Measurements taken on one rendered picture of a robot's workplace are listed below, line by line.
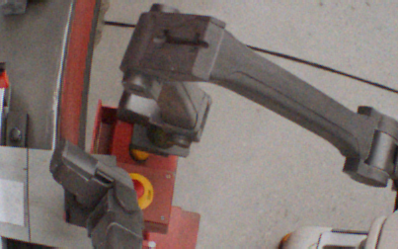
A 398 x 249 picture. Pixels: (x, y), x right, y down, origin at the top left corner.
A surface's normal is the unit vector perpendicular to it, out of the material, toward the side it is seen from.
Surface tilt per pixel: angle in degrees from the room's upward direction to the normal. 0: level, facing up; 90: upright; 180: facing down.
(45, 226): 0
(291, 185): 0
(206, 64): 36
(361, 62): 0
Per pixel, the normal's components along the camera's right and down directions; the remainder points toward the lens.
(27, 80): 0.05, -0.30
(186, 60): -0.51, -0.30
